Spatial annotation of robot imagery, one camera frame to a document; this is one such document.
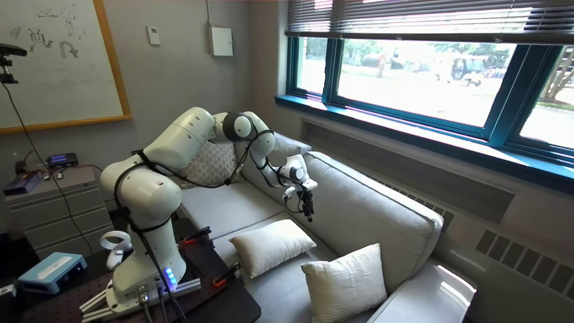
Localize wood framed whiteboard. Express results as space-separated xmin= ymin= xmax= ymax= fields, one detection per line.
xmin=0 ymin=0 xmax=134 ymax=136

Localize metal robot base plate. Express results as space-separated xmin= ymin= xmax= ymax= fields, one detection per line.
xmin=77 ymin=276 xmax=204 ymax=319

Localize wide teal framed window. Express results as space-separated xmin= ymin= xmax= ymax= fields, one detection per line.
xmin=274 ymin=32 xmax=574 ymax=188

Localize grey window blinds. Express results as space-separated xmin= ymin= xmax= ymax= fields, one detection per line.
xmin=285 ymin=0 xmax=574 ymax=47

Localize white mug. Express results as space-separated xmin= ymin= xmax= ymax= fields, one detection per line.
xmin=97 ymin=228 xmax=134 ymax=273

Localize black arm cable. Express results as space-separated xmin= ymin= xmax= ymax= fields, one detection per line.
xmin=111 ymin=127 xmax=303 ymax=203

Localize blue flat book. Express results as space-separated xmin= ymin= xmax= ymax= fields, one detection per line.
xmin=2 ymin=171 xmax=48 ymax=197

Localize red black clamp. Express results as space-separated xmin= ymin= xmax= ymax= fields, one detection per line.
xmin=177 ymin=224 xmax=215 ymax=249
xmin=210 ymin=260 xmax=242 ymax=291

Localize black robot table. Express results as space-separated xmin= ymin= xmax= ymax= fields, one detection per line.
xmin=0 ymin=224 xmax=264 ymax=323

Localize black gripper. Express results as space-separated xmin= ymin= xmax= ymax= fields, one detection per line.
xmin=296 ymin=183 xmax=317 ymax=224

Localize wall vent grille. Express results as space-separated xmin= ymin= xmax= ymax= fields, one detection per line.
xmin=473 ymin=228 xmax=574 ymax=302

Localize white wall thermostat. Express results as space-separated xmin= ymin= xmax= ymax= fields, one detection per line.
xmin=145 ymin=23 xmax=163 ymax=48

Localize black camera on stand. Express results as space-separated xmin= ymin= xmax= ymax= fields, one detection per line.
xmin=0 ymin=41 xmax=30 ymax=86

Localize small cream pleated pillow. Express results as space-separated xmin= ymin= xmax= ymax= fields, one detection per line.
xmin=299 ymin=242 xmax=389 ymax=323
xmin=228 ymin=217 xmax=319 ymax=282

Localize light grey fabric couch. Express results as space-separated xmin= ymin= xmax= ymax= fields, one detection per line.
xmin=176 ymin=118 xmax=481 ymax=323

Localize light blue box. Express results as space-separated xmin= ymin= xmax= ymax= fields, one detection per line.
xmin=14 ymin=249 xmax=90 ymax=296

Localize light grey drawer cabinet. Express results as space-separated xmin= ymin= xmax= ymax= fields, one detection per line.
xmin=3 ymin=163 xmax=116 ymax=262

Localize white wall box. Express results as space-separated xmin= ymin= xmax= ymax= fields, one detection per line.
xmin=208 ymin=23 xmax=237 ymax=59

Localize small black electronic device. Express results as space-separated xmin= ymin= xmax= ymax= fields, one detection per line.
xmin=45 ymin=151 xmax=81 ymax=171

